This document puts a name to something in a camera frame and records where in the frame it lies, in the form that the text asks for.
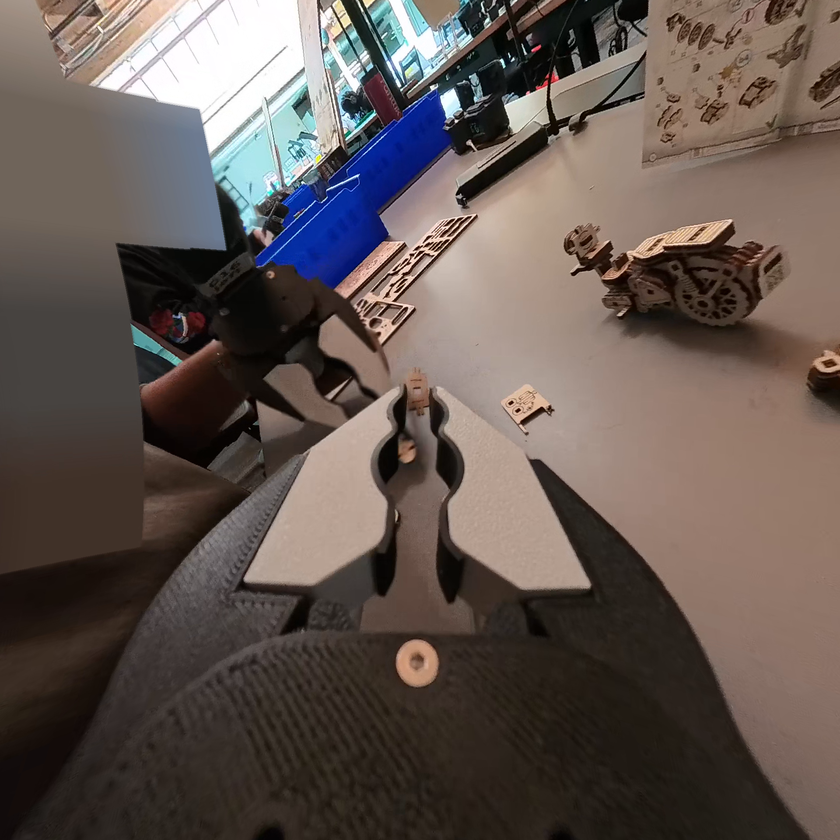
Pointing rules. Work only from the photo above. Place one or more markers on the small wooden puzzle piece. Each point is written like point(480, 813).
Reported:
point(418, 394)

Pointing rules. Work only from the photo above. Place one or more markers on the person's black printed shirt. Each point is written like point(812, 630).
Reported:
point(164, 282)

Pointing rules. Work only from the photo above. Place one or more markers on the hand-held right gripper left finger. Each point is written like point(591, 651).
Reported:
point(321, 518)

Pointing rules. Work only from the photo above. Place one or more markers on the background workbench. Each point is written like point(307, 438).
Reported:
point(525, 26)

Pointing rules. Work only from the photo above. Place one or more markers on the maroon tumbler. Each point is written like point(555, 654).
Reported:
point(384, 95)

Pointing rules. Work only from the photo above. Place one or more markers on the brown wooden board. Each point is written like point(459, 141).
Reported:
point(371, 269)

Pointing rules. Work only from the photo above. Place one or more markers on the person's left forearm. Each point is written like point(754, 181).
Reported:
point(190, 400)

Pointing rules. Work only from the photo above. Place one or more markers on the black box-shaped device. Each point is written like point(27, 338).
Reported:
point(482, 115)

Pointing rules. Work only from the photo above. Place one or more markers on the printed instruction sheet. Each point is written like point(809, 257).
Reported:
point(735, 79)

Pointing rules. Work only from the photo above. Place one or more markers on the grey desk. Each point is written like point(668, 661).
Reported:
point(623, 492)

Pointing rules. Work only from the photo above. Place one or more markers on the small wooden gear sub-assembly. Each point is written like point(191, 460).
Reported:
point(825, 371)

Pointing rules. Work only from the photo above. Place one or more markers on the flat black device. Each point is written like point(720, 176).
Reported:
point(502, 161)

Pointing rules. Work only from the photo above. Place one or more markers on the wooden motorcycle model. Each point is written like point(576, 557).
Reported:
point(689, 275)

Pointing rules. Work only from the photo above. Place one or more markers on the emptied plywood frame sheet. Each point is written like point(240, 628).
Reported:
point(387, 315)
point(433, 246)

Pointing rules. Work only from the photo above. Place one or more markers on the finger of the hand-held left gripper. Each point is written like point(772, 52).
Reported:
point(302, 397)
point(358, 358)

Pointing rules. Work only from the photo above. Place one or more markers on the rectangular wooden puzzle piece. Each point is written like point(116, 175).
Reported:
point(523, 403)

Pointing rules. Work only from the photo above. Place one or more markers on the blue plastic bin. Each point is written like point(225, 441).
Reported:
point(334, 229)
point(407, 144)

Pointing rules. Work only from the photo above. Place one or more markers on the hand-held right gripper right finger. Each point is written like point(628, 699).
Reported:
point(512, 525)

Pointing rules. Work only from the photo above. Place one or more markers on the rounded wooden puzzle piece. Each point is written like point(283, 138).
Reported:
point(407, 451)

